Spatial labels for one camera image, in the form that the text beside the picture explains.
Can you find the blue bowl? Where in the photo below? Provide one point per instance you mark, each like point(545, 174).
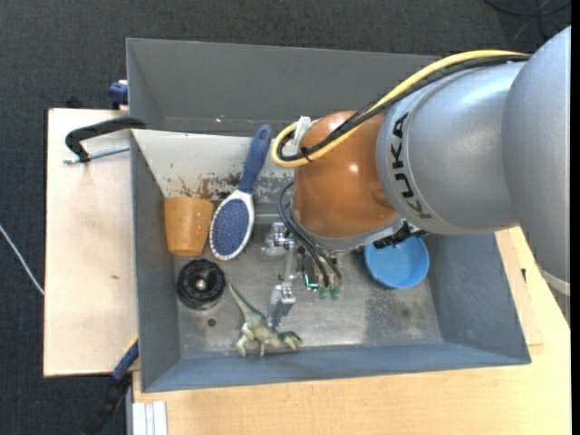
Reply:
point(399, 265)

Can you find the orange cup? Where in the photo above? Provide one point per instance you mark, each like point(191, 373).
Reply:
point(186, 227)

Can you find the pale wood board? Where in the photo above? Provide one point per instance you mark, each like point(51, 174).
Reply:
point(88, 252)

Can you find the grey metal bin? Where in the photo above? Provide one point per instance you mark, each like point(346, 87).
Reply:
point(399, 315)

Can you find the blue and white hairbrush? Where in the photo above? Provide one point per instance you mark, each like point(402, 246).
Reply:
point(232, 227)

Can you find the green toy dinosaur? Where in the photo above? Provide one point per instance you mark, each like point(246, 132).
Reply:
point(263, 333)

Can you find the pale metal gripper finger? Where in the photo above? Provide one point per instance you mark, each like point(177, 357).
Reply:
point(281, 302)
point(275, 243)

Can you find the black round ribbed knob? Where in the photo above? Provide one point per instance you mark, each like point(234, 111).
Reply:
point(200, 283)

